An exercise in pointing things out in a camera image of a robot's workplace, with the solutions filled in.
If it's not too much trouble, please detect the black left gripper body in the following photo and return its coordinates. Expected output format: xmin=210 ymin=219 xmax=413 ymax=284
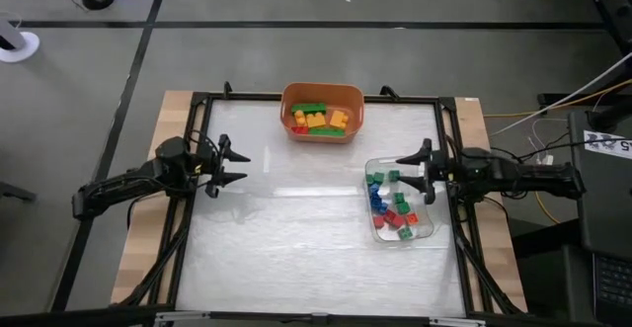
xmin=196 ymin=140 xmax=219 ymax=187

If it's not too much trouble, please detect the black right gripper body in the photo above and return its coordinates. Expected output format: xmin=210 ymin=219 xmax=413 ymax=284
xmin=431 ymin=149 xmax=466 ymax=188

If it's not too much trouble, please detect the long green brick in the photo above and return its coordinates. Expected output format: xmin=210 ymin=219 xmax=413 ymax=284
xmin=308 ymin=126 xmax=347 ymax=138
xmin=290 ymin=102 xmax=328 ymax=116

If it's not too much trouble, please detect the clear plastic bin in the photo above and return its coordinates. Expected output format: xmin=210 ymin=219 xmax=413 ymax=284
xmin=363 ymin=155 xmax=435 ymax=244

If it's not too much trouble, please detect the orange plastic bin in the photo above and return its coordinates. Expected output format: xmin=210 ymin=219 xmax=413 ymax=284
xmin=279 ymin=81 xmax=366 ymax=145

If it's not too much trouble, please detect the white printed label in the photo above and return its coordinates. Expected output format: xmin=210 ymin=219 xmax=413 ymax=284
xmin=583 ymin=129 xmax=632 ymax=161

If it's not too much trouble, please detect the black equipment case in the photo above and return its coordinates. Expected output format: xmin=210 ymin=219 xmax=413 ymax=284
xmin=567 ymin=111 xmax=632 ymax=262

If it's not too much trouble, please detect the grey floor foot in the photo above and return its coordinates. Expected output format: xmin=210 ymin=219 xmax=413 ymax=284
xmin=0 ymin=180 xmax=38 ymax=204

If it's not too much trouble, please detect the black keyboard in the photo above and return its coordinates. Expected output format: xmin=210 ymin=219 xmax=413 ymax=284
xmin=592 ymin=252 xmax=632 ymax=326

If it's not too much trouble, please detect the white round stand base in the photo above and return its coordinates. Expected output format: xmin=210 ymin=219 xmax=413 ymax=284
xmin=0 ymin=19 xmax=41 ymax=64

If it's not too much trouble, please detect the black floor stand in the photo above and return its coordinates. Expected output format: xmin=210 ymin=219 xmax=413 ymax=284
xmin=580 ymin=0 xmax=632 ymax=54

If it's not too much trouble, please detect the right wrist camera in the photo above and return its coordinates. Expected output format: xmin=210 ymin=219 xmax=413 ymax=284
xmin=435 ymin=159 xmax=456 ymax=180

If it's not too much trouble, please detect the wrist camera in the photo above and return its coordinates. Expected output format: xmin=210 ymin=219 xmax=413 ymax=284
xmin=197 ymin=153 xmax=214 ymax=179
xmin=435 ymin=159 xmax=456 ymax=180

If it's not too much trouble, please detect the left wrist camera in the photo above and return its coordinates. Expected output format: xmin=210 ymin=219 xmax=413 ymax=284
xmin=197 ymin=153 xmax=214 ymax=179

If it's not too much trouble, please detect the black table frame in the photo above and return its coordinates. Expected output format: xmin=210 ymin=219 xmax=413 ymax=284
xmin=111 ymin=81 xmax=527 ymax=327

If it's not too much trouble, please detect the yellow floor cable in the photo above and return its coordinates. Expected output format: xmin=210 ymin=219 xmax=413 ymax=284
xmin=482 ymin=78 xmax=632 ymax=120

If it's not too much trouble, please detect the white cable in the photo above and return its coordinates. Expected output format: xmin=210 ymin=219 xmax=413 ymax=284
xmin=488 ymin=51 xmax=632 ymax=138

